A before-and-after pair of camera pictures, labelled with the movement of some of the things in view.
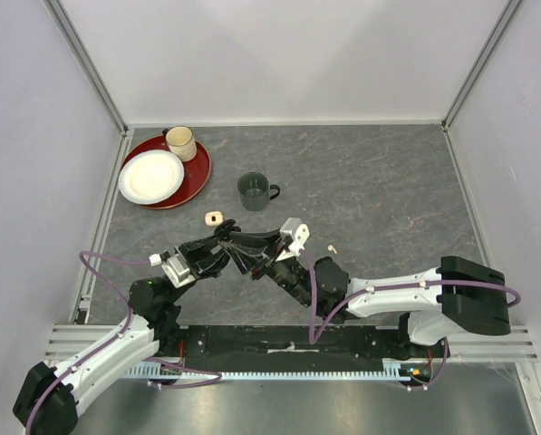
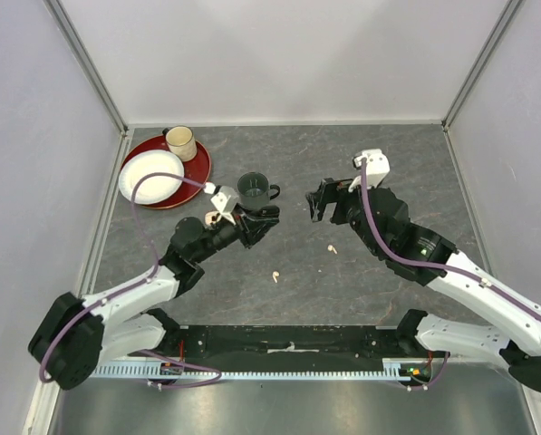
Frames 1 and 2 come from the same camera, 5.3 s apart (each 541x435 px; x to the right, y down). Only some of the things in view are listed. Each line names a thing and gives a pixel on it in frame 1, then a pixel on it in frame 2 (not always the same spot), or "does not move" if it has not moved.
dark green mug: x=256 y=191 does not move
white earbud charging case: x=214 y=218 does not move
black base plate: x=289 y=345 does not move
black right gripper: x=254 y=260 to x=331 y=191
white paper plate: x=149 y=176 does not move
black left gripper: x=201 y=260 to x=252 y=226
